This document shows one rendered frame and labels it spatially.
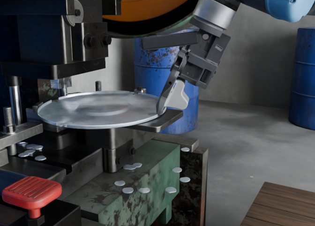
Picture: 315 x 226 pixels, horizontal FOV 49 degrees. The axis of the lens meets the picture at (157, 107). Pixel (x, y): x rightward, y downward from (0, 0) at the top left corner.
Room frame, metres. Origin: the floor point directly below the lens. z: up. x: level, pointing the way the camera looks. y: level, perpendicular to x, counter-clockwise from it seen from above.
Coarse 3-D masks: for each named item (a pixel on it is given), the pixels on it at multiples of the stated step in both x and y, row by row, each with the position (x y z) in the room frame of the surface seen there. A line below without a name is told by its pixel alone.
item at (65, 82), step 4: (52, 80) 0.81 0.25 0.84; (56, 80) 0.81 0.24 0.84; (60, 80) 0.81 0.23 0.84; (64, 80) 0.81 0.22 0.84; (68, 80) 0.83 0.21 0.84; (52, 84) 0.81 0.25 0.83; (56, 84) 0.81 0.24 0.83; (60, 84) 0.81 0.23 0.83; (64, 84) 0.81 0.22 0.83; (68, 84) 0.83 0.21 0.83; (56, 88) 0.81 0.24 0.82; (60, 88) 0.81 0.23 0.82; (64, 88) 0.81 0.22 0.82
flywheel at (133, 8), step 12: (132, 0) 1.13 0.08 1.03; (144, 0) 1.11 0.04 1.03; (156, 0) 1.09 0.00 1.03; (168, 0) 1.07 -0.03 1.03; (180, 0) 1.06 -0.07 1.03; (192, 0) 1.08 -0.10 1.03; (132, 12) 1.13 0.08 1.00; (144, 12) 1.11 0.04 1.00; (156, 12) 1.09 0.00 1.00; (168, 12) 1.08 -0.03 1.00; (180, 12) 1.16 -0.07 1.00
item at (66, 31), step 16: (80, 0) 0.79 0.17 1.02; (96, 0) 0.84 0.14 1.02; (16, 16) 0.79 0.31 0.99; (32, 16) 0.77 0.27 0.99; (48, 16) 0.75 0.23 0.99; (64, 16) 0.73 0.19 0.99; (80, 16) 0.77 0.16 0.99; (96, 16) 0.84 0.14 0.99; (32, 32) 0.77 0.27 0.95; (48, 32) 0.75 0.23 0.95; (64, 32) 0.74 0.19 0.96; (80, 32) 0.74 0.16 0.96; (96, 32) 0.79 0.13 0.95; (32, 48) 0.77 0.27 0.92; (48, 48) 0.75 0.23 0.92; (64, 48) 0.74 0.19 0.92; (80, 48) 0.74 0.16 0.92; (96, 48) 0.78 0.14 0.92
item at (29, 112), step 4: (52, 100) 0.87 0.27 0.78; (28, 108) 0.79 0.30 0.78; (28, 112) 0.78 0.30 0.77; (32, 112) 0.78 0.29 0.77; (28, 116) 0.78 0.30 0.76; (32, 116) 0.78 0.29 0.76; (36, 116) 0.77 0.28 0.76; (28, 120) 0.78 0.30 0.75; (32, 120) 0.78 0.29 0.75; (36, 120) 0.77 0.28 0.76; (40, 120) 0.77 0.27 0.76; (44, 124) 0.76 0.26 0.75; (48, 124) 0.76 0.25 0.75; (44, 128) 0.76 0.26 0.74; (48, 128) 0.76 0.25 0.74; (52, 128) 0.75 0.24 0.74; (56, 128) 0.75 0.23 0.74; (60, 128) 0.76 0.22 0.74; (64, 128) 0.77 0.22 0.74
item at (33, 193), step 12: (24, 180) 0.46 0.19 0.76; (36, 180) 0.46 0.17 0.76; (48, 180) 0.46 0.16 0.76; (12, 192) 0.42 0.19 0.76; (24, 192) 0.42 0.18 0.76; (36, 192) 0.42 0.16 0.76; (48, 192) 0.42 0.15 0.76; (60, 192) 0.44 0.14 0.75; (12, 204) 0.42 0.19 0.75; (24, 204) 0.41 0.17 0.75; (36, 204) 0.40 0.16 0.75; (36, 216) 0.43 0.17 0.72
